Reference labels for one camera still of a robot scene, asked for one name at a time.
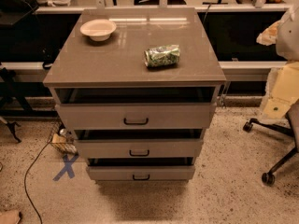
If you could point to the grey top drawer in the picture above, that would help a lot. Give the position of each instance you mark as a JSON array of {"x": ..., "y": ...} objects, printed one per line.
[{"x": 113, "y": 117}]

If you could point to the grey drawer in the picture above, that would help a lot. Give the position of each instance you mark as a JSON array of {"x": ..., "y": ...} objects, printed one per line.
[
  {"x": 113, "y": 117},
  {"x": 140, "y": 148},
  {"x": 140, "y": 173}
]

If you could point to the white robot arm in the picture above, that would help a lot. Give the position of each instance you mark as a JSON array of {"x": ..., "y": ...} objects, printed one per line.
[{"x": 285, "y": 35}]

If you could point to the grey drawer cabinet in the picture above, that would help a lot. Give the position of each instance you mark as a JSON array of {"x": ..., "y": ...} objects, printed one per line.
[{"x": 113, "y": 72}]

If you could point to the grey middle drawer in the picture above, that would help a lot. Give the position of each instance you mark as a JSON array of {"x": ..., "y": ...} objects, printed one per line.
[{"x": 140, "y": 148}]

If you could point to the grey bottom drawer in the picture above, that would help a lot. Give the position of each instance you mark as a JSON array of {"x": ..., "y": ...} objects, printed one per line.
[{"x": 140, "y": 173}]

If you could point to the crushed green soda can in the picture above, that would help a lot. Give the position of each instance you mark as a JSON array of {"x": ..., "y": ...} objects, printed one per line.
[{"x": 162, "y": 56}]

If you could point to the white paper bowl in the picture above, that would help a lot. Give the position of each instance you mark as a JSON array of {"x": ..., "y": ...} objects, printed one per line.
[{"x": 98, "y": 30}]

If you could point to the blue tape cross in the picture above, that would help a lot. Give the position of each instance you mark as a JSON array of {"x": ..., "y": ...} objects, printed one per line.
[{"x": 67, "y": 169}]

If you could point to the tan object at corner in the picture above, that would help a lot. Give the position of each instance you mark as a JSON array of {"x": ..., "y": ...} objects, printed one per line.
[{"x": 10, "y": 217}]

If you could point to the wire basket with items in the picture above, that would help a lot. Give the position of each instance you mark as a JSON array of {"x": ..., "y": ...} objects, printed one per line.
[{"x": 61, "y": 139}]

